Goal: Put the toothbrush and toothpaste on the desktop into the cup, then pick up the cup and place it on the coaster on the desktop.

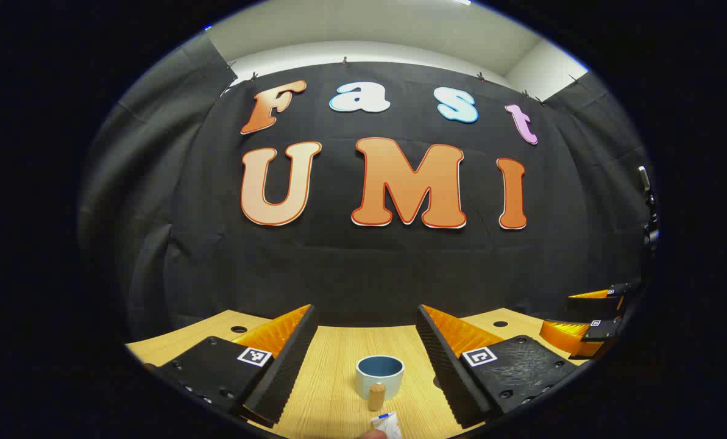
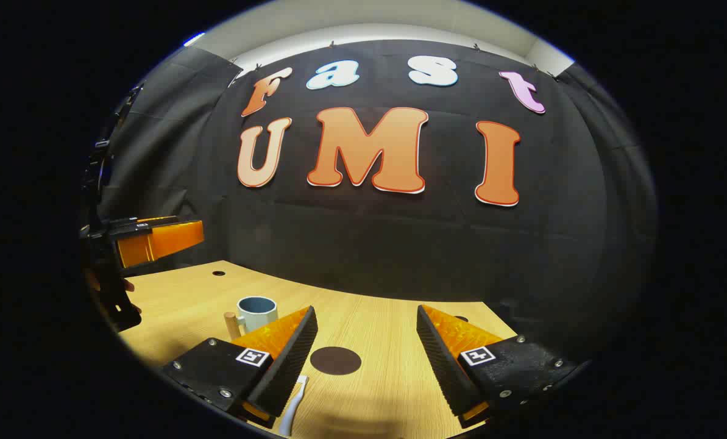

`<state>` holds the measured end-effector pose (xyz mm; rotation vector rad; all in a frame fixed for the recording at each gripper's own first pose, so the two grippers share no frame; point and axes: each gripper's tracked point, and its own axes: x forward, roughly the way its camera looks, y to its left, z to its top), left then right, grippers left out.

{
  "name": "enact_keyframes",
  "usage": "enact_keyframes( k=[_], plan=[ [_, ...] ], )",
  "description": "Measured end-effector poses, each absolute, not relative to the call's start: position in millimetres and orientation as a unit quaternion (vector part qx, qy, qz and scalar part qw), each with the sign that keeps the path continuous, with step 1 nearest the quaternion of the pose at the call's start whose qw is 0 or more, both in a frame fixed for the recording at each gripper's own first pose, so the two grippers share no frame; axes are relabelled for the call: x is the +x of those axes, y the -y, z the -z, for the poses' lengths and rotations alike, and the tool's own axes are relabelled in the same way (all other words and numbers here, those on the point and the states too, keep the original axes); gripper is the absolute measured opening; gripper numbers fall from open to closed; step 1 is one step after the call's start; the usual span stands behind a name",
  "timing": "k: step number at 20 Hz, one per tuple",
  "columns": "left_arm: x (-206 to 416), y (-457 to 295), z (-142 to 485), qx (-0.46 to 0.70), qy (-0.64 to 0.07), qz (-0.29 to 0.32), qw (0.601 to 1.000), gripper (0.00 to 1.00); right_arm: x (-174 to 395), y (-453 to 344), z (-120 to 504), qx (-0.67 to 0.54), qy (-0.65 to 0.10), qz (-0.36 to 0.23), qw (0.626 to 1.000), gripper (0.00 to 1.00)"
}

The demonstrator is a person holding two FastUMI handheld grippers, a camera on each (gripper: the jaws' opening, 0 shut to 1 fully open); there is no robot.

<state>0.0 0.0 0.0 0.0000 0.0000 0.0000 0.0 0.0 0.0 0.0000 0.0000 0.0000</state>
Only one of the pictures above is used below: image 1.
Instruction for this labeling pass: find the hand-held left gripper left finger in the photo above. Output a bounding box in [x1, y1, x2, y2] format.
[147, 304, 319, 427]

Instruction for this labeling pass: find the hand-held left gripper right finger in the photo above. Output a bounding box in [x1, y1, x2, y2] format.
[416, 304, 577, 429]

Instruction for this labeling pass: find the light blue cup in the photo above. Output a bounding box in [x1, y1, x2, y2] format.
[356, 355, 405, 411]

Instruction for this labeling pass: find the white toothpaste tube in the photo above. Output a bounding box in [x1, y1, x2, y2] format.
[371, 412, 403, 439]

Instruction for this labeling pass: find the wooden desktop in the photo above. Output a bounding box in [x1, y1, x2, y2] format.
[124, 308, 589, 439]

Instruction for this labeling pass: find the black backdrop cloth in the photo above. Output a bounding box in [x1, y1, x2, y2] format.
[78, 34, 662, 342]

